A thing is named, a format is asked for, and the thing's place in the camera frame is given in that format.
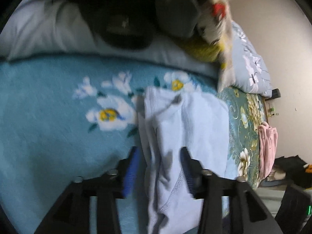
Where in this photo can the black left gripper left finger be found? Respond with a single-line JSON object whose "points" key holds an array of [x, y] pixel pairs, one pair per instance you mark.
{"points": [[127, 172]]}

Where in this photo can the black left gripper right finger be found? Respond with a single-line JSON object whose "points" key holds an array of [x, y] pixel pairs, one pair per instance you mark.
{"points": [[196, 177]]}

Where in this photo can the light blue shirt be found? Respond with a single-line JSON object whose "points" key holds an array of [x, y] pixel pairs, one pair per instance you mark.
{"points": [[181, 133]]}

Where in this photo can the hanging dark clothes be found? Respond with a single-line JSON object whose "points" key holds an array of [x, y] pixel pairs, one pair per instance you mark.
{"points": [[290, 170]]}

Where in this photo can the pink folded garment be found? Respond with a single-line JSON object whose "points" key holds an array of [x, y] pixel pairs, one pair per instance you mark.
{"points": [[268, 139]]}

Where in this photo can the green floral bed sheet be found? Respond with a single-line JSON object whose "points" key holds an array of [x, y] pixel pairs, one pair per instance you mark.
{"points": [[246, 113]]}

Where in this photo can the teal floral blanket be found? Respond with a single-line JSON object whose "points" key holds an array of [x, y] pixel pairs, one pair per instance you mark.
{"points": [[69, 116]]}

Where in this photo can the blue floral quilt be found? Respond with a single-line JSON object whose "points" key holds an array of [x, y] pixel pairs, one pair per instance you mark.
{"points": [[251, 73]]}

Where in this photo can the beige patterned cloth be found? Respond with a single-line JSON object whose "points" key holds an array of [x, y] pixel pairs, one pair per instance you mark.
{"points": [[215, 27]]}

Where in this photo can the black garment pile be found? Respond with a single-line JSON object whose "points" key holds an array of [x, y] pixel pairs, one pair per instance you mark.
{"points": [[132, 24]]}

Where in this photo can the white pillow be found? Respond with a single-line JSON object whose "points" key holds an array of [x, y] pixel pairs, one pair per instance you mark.
{"points": [[45, 26]]}

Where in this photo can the black speaker on wall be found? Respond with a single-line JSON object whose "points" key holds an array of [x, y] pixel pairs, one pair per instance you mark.
{"points": [[275, 93]]}

